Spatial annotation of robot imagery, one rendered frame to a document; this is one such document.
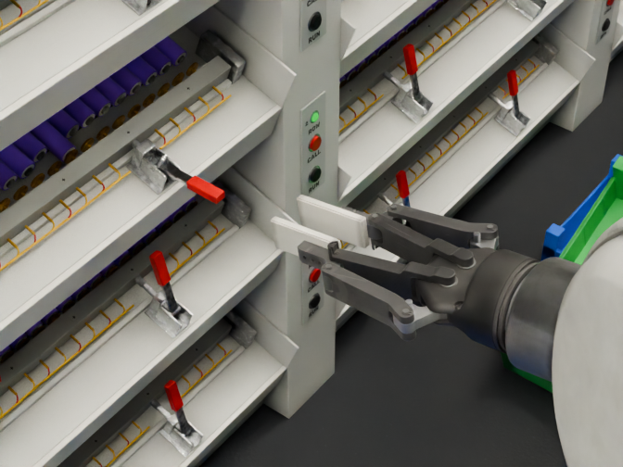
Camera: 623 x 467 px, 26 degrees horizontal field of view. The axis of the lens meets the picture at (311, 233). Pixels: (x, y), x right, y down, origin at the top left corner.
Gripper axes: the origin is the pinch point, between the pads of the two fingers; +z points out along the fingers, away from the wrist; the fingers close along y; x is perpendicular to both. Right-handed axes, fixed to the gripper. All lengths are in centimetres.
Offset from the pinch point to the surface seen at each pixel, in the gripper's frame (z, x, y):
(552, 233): 12, -42, 56
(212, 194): 11.0, 0.9, -1.0
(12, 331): 17.4, -3.0, -20.4
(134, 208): 17.4, -0.5, -4.8
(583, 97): 25, -43, 88
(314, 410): 23, -49, 19
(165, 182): 16.3, 0.7, -1.5
